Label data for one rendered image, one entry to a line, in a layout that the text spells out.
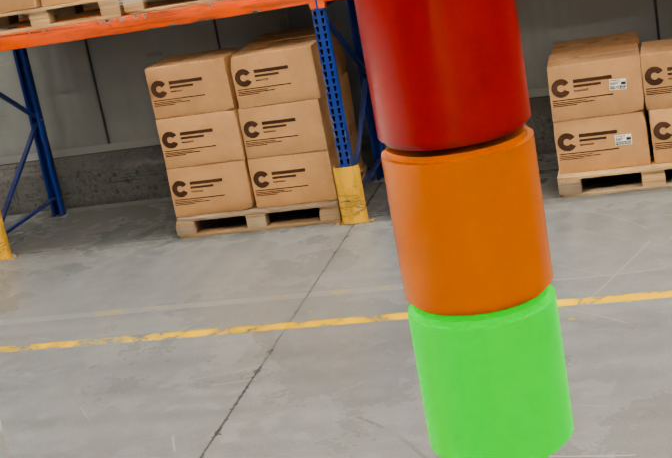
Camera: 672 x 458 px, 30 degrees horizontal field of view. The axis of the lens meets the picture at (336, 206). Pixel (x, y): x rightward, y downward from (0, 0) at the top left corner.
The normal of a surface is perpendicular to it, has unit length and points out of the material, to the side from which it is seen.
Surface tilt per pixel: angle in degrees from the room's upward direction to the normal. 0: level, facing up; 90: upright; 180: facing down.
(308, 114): 88
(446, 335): 90
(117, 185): 90
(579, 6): 90
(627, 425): 0
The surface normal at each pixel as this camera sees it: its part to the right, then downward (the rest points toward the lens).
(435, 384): -0.75, 0.30
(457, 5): 0.17, 0.23
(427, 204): -0.57, 0.32
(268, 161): -0.23, 0.25
